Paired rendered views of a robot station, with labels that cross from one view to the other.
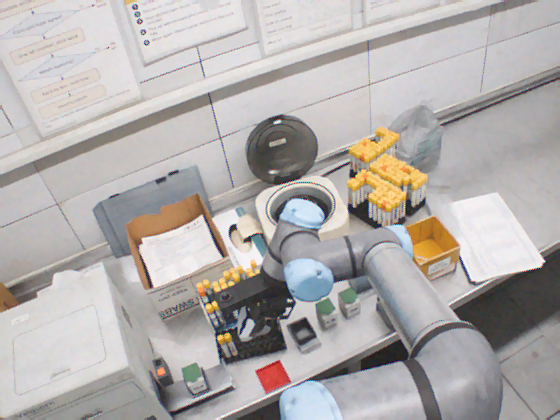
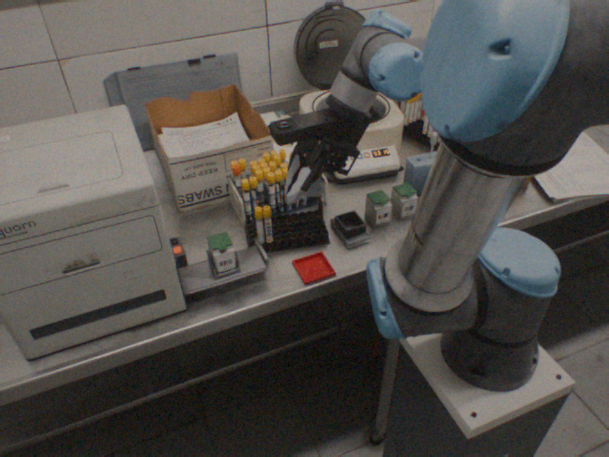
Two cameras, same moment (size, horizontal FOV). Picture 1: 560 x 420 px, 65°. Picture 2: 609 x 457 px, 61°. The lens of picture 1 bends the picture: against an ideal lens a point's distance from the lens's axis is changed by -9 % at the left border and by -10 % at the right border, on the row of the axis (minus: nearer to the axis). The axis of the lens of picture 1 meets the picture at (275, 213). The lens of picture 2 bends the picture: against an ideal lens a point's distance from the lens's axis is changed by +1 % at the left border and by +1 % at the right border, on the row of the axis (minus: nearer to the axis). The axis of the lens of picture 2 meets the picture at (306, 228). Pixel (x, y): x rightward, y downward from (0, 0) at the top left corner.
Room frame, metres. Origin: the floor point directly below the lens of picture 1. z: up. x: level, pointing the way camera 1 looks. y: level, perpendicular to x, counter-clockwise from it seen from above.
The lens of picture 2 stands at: (-0.19, 0.18, 1.62)
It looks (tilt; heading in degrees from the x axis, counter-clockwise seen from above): 41 degrees down; 353
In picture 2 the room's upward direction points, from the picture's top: 1 degrees counter-clockwise
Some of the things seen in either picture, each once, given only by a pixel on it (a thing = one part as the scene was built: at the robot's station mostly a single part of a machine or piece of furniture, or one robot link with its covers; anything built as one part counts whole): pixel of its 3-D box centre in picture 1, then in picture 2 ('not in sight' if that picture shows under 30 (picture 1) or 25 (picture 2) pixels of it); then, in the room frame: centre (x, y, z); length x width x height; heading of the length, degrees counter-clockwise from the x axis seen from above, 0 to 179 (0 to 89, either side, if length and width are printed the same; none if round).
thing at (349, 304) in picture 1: (349, 303); (403, 201); (0.69, -0.14, 0.91); 0.05 x 0.04 x 0.07; 16
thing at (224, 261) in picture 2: (195, 379); (222, 255); (0.54, 0.26, 0.95); 0.05 x 0.04 x 0.06; 16
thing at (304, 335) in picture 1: (303, 332); (350, 226); (0.64, -0.01, 0.89); 0.09 x 0.05 x 0.04; 16
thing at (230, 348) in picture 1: (246, 331); (285, 216); (0.65, 0.13, 0.93); 0.17 x 0.09 x 0.11; 95
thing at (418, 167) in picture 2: (369, 273); (427, 176); (0.76, -0.21, 0.92); 0.10 x 0.07 x 0.10; 101
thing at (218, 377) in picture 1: (189, 388); (212, 267); (0.53, 0.28, 0.92); 0.21 x 0.07 x 0.05; 106
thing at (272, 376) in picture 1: (272, 376); (314, 267); (0.54, 0.08, 0.88); 0.07 x 0.07 x 0.01; 16
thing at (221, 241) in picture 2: (191, 373); (220, 242); (0.54, 0.26, 0.98); 0.05 x 0.04 x 0.01; 16
